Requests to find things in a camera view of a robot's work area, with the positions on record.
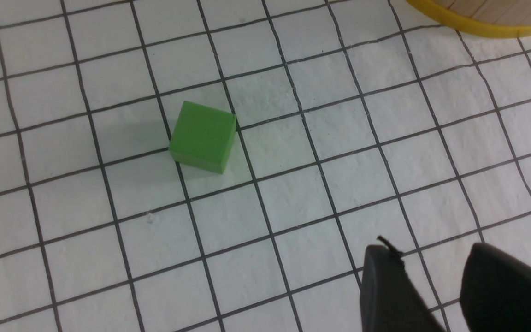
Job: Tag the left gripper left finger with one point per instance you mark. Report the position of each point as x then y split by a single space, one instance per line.
389 302

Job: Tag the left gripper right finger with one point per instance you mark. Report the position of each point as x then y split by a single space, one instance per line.
495 293

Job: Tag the bamboo steamer tray yellow rim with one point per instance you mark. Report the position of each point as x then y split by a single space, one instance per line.
499 19

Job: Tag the white grid tablecloth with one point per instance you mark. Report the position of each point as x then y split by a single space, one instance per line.
355 119

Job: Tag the green foam cube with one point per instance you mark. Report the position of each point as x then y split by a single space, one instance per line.
203 137

